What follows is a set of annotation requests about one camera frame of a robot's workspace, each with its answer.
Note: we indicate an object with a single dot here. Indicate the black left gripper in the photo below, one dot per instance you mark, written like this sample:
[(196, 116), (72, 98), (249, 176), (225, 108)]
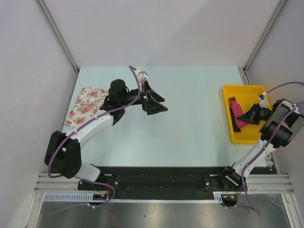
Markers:
[(152, 106)]

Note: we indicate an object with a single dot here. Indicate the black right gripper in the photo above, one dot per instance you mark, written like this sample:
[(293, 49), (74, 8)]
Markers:
[(251, 115)]

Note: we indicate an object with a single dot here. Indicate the pink paper napkin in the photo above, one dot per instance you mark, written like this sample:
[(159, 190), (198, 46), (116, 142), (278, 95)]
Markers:
[(237, 112)]

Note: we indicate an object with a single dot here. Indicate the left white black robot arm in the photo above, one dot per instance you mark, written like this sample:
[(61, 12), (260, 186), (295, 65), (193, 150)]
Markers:
[(63, 156)]

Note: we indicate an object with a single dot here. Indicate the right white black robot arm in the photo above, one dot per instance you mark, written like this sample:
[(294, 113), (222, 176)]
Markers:
[(282, 123)]

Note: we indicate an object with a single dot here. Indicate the yellow plastic bin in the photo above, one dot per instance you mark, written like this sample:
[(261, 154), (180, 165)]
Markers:
[(245, 96)]

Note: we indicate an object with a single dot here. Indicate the gold iridescent spoon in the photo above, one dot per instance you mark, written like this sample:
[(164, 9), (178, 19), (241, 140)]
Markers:
[(231, 99)]

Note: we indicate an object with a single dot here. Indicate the floral patterned tray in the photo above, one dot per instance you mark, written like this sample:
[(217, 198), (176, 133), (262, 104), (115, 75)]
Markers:
[(86, 106)]

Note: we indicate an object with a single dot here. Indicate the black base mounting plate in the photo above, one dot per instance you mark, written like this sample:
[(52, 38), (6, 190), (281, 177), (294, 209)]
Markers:
[(162, 178)]

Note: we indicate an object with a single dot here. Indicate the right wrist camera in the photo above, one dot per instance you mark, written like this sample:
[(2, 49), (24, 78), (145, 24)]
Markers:
[(263, 100)]

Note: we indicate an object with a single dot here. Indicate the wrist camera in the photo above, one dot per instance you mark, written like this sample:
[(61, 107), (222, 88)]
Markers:
[(142, 76), (263, 100)]

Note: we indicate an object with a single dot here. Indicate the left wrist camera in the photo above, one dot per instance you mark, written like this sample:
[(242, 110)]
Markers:
[(142, 76)]

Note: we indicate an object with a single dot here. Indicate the white slotted cable duct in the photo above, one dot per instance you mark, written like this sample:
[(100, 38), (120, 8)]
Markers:
[(98, 198)]

